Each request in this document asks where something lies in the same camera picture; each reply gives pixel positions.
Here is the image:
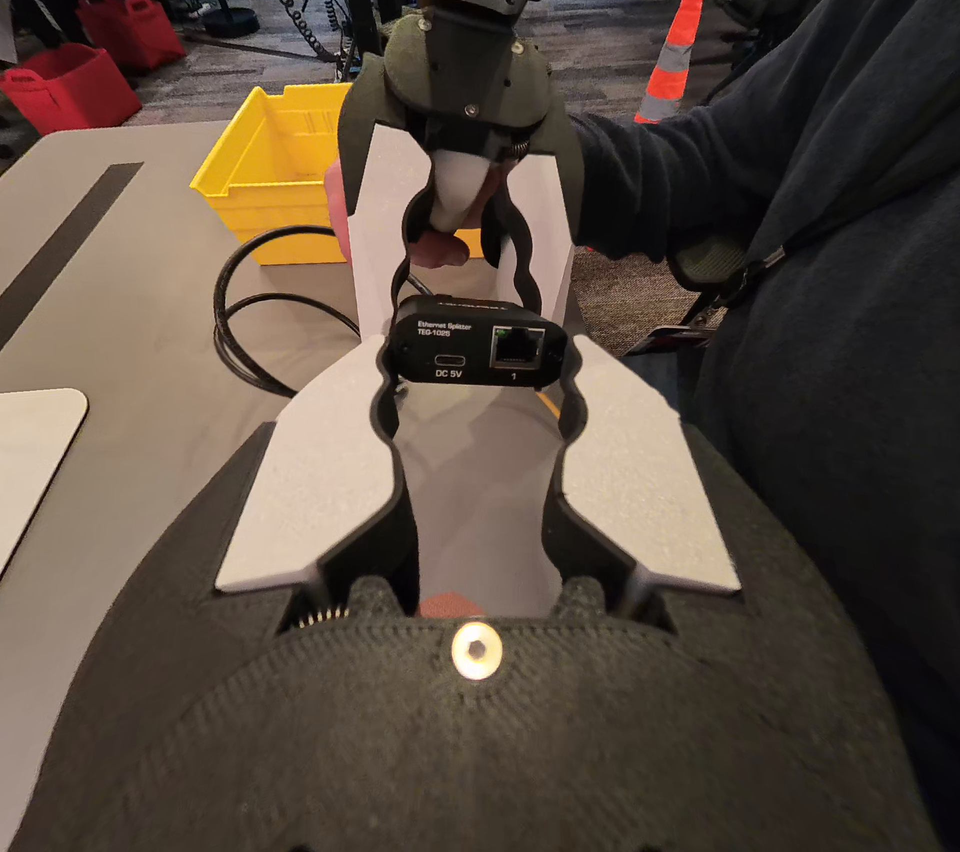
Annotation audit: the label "black round stand base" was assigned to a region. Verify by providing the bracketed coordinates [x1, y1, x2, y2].
[202, 8, 261, 39]

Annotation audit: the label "dark office chair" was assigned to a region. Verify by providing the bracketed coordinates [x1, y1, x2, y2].
[667, 235, 751, 290]

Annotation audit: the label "black lanyard strap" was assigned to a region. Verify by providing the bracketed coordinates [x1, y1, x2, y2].
[693, 222, 849, 331]

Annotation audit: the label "person's right forearm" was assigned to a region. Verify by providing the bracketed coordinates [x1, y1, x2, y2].
[568, 4, 901, 264]

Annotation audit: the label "person's right hand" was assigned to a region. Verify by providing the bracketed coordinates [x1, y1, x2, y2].
[324, 160, 471, 269]

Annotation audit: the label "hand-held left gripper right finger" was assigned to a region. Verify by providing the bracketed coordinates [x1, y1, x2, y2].
[541, 334, 744, 616]

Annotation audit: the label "black ethernet splitter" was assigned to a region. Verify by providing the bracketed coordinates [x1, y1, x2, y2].
[388, 295, 569, 389]

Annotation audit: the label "orange traffic cone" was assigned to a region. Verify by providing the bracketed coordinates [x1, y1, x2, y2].
[633, 0, 708, 125]

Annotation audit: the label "black ethernet cable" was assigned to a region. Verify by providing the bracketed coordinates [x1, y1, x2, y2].
[213, 225, 432, 400]

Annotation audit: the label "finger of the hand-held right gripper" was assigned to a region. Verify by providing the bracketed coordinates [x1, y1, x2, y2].
[348, 123, 438, 343]
[483, 154, 577, 339]

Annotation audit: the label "red plastic bin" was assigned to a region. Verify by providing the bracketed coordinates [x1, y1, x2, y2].
[75, 0, 187, 73]

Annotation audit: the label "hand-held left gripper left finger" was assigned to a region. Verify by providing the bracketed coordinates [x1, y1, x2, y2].
[215, 334, 420, 614]

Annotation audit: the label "red bags on floor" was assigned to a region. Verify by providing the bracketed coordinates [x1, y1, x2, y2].
[0, 42, 144, 136]

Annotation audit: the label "yellow plastic bin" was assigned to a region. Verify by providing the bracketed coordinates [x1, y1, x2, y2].
[189, 84, 485, 266]

